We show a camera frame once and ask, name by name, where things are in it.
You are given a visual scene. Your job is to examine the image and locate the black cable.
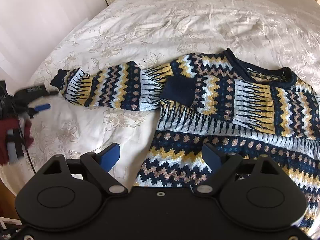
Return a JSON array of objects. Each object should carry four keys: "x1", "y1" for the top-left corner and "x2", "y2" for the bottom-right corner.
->
[{"x1": 12, "y1": 104, "x2": 37, "y2": 176}]

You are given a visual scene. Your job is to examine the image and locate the white floral bedspread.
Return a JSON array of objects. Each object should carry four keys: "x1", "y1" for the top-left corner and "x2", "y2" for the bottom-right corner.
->
[{"x1": 1, "y1": 0, "x2": 319, "y2": 194}]

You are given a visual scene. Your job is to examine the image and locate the navy yellow patterned knit sweater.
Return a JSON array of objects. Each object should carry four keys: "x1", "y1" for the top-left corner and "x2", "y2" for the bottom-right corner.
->
[{"x1": 49, "y1": 48, "x2": 320, "y2": 235}]

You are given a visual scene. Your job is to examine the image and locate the left hand in maroon glove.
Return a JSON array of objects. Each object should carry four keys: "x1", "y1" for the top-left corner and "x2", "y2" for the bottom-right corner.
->
[{"x1": 1, "y1": 118, "x2": 34, "y2": 166}]

